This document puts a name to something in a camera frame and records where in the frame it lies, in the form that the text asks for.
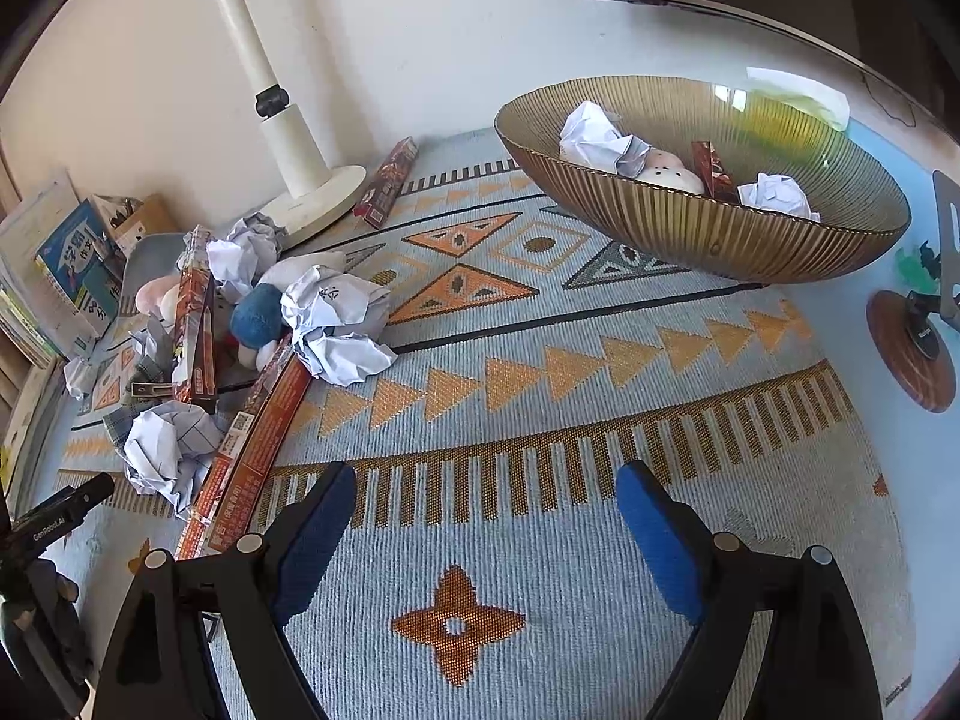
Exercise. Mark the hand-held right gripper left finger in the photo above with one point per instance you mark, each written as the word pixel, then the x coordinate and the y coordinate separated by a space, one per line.
pixel 315 540

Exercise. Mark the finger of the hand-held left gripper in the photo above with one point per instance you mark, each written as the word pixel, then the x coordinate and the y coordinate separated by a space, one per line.
pixel 67 504

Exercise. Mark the white desk lamp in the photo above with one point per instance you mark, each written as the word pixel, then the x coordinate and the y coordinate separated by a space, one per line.
pixel 285 142

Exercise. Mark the blue cover book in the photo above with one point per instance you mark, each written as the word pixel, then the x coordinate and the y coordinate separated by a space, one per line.
pixel 71 270

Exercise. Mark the beige patterned pen container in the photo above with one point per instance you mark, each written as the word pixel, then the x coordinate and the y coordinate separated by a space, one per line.
pixel 135 219

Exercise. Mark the wooden bowl with paper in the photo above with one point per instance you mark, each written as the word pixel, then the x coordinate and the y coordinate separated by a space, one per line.
pixel 712 236

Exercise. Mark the green and white packet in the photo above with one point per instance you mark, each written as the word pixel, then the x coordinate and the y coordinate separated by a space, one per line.
pixel 787 112

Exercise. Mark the row of upright books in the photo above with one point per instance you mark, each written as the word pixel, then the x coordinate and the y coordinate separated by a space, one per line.
pixel 26 255

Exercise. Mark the small green toy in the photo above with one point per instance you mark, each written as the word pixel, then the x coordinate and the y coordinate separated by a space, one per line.
pixel 911 264

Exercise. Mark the plush doll with blue hat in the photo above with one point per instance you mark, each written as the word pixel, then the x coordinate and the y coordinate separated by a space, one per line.
pixel 255 319

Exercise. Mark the short red box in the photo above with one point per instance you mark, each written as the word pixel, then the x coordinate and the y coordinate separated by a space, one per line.
pixel 712 169

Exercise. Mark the patterned woven mat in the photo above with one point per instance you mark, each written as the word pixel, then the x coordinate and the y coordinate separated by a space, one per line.
pixel 525 405

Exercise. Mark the small crumpled paper ball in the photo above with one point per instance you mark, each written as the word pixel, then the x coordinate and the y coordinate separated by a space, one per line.
pixel 76 379

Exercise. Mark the tablet stand with wooden base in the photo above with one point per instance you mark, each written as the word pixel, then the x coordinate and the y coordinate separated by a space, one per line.
pixel 911 356

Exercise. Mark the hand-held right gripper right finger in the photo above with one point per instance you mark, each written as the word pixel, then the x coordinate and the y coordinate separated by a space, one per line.
pixel 660 540

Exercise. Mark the long red box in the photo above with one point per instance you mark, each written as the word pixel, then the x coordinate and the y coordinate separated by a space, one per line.
pixel 255 450

